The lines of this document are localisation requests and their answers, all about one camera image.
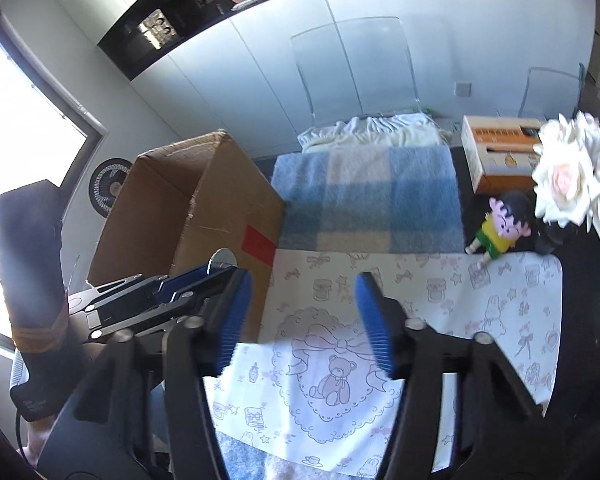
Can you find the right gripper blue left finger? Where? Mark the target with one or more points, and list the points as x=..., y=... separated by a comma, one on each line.
x=201, y=346

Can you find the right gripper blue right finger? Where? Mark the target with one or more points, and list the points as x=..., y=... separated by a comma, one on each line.
x=410, y=350

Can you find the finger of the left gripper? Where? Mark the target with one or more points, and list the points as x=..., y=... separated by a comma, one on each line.
x=78, y=301
x=155, y=300

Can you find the silver metal spoon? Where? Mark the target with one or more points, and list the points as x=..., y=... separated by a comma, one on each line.
x=222, y=259

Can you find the large cardboard box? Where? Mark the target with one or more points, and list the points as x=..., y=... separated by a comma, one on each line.
x=180, y=204

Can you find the white printed placemat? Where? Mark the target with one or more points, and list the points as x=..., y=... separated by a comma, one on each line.
x=512, y=312

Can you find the blue plaid blanket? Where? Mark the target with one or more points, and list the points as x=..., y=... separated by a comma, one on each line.
x=370, y=199

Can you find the cartoon boy figurine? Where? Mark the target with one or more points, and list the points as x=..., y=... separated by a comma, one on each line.
x=507, y=221

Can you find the black vase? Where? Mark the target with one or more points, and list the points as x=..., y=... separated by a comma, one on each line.
x=552, y=236

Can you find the orange white carton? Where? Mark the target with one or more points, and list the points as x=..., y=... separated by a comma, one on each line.
x=499, y=152

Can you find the white rose bouquet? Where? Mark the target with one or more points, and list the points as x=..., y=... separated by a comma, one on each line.
x=567, y=175

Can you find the clear acrylic chair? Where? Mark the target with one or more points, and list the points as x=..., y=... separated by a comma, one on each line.
x=356, y=68

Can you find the black wall fan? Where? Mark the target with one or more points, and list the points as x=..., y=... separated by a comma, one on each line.
x=106, y=183

